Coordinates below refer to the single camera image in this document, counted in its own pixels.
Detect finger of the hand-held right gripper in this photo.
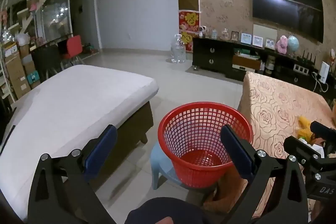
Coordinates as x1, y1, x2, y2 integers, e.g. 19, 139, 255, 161
310, 121, 336, 155
283, 136, 328, 184

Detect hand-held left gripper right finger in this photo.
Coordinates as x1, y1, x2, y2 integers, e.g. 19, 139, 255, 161
220, 125, 310, 224

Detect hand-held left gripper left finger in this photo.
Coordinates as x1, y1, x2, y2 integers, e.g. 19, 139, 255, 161
28, 124, 118, 224

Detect yellow foam fruit net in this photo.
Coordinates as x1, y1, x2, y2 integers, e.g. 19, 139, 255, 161
297, 116, 311, 127
295, 126, 311, 138

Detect red plastic mesh basket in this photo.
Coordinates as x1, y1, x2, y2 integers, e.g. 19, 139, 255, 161
157, 102, 254, 189

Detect white crumpled wrapper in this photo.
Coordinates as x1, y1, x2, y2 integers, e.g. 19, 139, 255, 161
307, 144, 325, 156

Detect brown wooden bed base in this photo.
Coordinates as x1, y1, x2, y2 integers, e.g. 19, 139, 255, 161
89, 102, 154, 188

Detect floral rose tablecloth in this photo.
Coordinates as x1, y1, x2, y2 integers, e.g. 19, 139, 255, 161
203, 71, 336, 224

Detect blue plastic stool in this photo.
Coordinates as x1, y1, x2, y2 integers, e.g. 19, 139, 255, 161
150, 141, 218, 190

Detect white upright modem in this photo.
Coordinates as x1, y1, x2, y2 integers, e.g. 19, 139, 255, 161
319, 61, 330, 84

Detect white mattress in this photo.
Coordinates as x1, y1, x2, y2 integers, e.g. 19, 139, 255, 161
0, 64, 159, 223

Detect white power strip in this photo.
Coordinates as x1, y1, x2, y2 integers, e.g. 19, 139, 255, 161
293, 63, 310, 74

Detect black antenna router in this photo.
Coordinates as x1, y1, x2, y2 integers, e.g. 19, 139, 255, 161
295, 50, 315, 65

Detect round jar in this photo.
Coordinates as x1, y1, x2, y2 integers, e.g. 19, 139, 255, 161
265, 56, 275, 75

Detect person's leg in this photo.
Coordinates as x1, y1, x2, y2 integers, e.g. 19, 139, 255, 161
125, 196, 208, 224

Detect pale blue globe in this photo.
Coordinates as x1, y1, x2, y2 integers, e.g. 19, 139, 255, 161
287, 35, 300, 54

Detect brown wooden drawer box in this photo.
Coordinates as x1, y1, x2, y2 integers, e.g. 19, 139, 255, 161
232, 54, 261, 71

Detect pink plush toy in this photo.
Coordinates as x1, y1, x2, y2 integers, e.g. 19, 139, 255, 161
276, 35, 289, 52

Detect toys on floor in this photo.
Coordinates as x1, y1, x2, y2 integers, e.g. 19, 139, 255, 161
83, 43, 99, 55

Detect teal box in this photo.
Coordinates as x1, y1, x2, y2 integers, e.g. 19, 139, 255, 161
27, 70, 40, 84

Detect black television cabinet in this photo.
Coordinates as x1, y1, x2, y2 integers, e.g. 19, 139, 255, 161
192, 37, 336, 100

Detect green packets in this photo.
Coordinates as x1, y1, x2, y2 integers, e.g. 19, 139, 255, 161
234, 48, 259, 58

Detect red chair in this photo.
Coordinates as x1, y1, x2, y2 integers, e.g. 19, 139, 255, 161
63, 35, 86, 65

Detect black chair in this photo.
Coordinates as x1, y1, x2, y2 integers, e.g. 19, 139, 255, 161
31, 44, 65, 77

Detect white blank board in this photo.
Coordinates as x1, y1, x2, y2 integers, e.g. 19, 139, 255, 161
253, 24, 278, 42

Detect stack of cardboard boxes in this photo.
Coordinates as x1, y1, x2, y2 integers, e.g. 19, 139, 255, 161
4, 49, 32, 98

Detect large clear water bottle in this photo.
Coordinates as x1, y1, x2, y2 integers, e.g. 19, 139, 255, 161
171, 34, 187, 64

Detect black flat television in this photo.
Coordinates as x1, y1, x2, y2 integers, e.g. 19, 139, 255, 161
249, 0, 324, 43

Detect white plastic bag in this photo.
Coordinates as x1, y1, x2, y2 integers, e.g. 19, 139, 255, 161
16, 33, 30, 45

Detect red and gold poster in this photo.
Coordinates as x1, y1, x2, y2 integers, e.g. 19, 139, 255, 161
178, 10, 201, 52

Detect white cable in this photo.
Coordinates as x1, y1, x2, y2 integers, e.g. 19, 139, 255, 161
312, 72, 328, 93

